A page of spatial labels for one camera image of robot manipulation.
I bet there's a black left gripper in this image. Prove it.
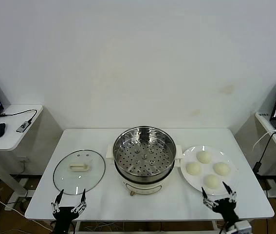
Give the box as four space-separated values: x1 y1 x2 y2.
50 188 88 231

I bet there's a round glass pot lid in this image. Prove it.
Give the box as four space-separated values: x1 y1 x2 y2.
53 149 106 195

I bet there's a white steamed baozi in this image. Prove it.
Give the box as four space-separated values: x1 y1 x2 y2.
185 161 202 176
203 174 221 190
212 162 231 176
196 151 213 164

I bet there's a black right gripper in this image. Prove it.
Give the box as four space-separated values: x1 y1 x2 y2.
201 181 239 221

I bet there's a white charger cable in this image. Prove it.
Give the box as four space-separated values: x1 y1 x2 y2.
252 129 276 151

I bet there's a round white plate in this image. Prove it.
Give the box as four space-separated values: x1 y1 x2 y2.
180 145 239 195

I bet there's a black power adapter cable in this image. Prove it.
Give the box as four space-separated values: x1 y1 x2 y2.
253 133 276 176

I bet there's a cream electric cooker pot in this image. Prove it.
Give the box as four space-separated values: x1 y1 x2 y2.
114 158 177 196

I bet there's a white side table with sticker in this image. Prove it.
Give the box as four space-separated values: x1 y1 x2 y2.
234 111 276 212

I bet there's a grey usb hub with cable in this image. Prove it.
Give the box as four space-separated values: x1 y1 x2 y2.
0 109 38 134

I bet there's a white floor cable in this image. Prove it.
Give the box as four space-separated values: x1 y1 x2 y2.
0 189 26 216

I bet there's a white side table with mouse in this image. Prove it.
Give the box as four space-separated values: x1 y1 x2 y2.
0 104 64 204

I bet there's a stainless steel steamer basket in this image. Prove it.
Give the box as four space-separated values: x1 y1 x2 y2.
106 125 184 178

